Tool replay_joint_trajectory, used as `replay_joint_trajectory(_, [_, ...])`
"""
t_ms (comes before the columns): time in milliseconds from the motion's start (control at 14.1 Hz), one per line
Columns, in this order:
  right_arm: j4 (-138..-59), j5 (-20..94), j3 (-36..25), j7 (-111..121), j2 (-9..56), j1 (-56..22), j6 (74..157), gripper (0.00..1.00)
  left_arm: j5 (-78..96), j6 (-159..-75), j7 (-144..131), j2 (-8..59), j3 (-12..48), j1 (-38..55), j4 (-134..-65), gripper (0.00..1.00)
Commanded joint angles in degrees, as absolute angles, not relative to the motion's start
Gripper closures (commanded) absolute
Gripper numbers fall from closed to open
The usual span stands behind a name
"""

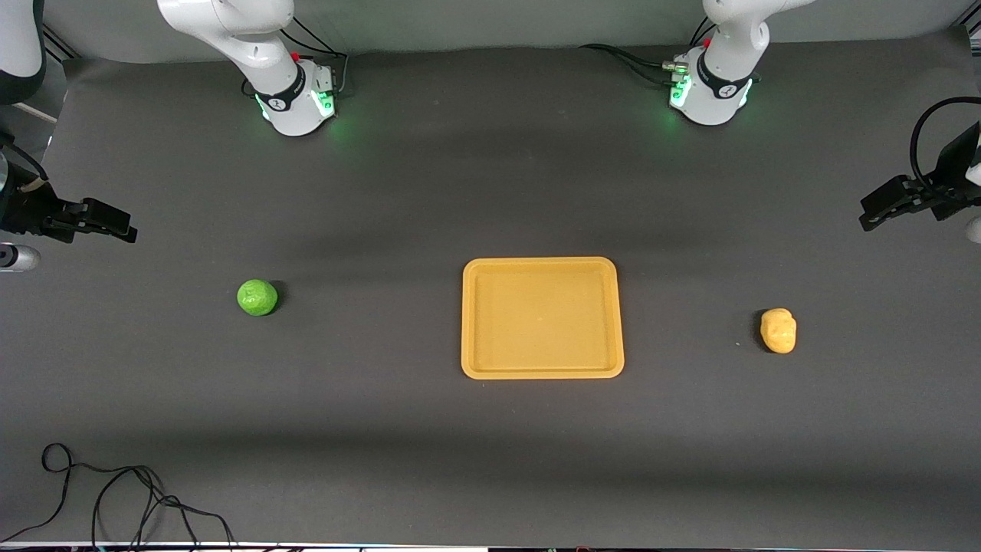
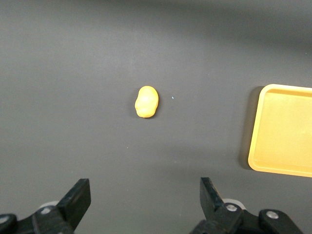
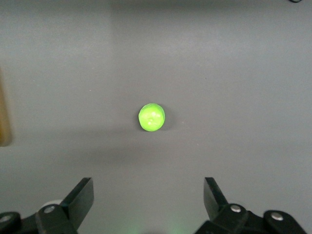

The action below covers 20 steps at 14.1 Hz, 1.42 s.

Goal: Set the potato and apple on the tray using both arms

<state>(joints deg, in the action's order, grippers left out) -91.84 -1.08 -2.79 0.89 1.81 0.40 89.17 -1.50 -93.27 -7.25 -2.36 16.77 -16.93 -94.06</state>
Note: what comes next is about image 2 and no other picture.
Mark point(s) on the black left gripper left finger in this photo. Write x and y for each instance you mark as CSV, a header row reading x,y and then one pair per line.
x,y
74,203

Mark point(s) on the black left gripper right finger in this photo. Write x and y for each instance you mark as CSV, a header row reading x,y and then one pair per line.
x,y
214,209

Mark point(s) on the yellow toy potato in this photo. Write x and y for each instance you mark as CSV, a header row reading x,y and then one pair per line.
x,y
146,102

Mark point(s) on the yellow plastic tray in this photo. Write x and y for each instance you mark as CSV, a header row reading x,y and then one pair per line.
x,y
282,131

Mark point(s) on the dark grey table cover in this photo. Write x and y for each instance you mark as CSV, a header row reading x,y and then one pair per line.
x,y
73,73

